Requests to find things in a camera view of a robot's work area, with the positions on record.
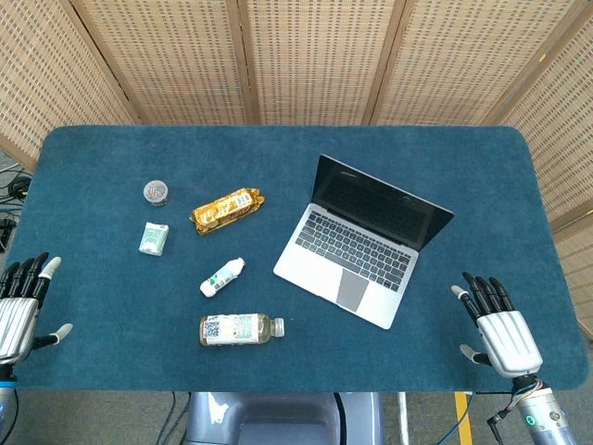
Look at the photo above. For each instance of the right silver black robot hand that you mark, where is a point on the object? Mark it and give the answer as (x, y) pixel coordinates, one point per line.
(507, 340)

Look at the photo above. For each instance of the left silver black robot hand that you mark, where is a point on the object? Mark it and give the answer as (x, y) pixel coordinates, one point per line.
(18, 320)

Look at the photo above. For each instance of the silver laptop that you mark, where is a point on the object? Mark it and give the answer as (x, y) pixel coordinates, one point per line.
(352, 245)

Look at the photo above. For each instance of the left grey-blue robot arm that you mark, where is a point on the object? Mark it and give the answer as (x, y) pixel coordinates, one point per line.
(5, 403)

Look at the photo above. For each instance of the black floor power adapter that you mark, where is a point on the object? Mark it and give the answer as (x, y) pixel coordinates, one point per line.
(6, 234)

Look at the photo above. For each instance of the blue felt table cover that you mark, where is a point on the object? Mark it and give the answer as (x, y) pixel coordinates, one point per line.
(116, 301)

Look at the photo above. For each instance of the white table leg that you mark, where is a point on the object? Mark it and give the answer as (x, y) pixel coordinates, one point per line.
(403, 417)

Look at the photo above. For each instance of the green white tissue pack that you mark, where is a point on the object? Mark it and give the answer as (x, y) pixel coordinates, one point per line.
(153, 238)

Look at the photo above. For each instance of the small clear round jar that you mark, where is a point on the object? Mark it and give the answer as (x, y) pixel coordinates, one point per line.
(155, 192)

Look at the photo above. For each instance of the small white green bottle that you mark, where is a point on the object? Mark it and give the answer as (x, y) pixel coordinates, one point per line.
(221, 278)

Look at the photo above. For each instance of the yellow tea bottle white cap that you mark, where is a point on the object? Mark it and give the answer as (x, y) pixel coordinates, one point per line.
(231, 329)

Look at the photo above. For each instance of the gold cracker package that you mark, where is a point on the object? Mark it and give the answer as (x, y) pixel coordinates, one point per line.
(227, 211)

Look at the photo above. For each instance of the grey-blue robot torso base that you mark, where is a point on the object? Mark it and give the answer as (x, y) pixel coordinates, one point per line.
(278, 419)

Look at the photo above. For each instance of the woven bamboo folding screen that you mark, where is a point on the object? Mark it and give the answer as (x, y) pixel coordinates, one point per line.
(315, 60)

